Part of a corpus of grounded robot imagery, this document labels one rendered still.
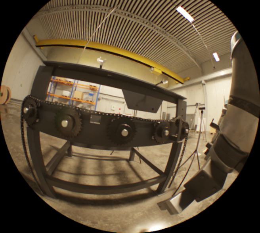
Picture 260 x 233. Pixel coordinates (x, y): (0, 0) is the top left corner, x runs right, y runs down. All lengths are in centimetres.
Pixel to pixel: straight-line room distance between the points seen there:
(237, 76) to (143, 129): 53
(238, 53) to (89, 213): 113
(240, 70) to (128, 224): 104
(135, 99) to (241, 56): 53
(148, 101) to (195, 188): 55
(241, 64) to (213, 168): 14
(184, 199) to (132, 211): 91
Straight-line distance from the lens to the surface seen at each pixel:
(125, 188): 80
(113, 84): 52
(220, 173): 16
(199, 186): 15
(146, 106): 58
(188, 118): 1087
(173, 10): 795
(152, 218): 105
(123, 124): 43
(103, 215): 101
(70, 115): 44
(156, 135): 57
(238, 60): 16
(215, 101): 1051
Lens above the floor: 95
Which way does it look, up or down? 8 degrees up
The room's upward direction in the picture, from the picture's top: 8 degrees clockwise
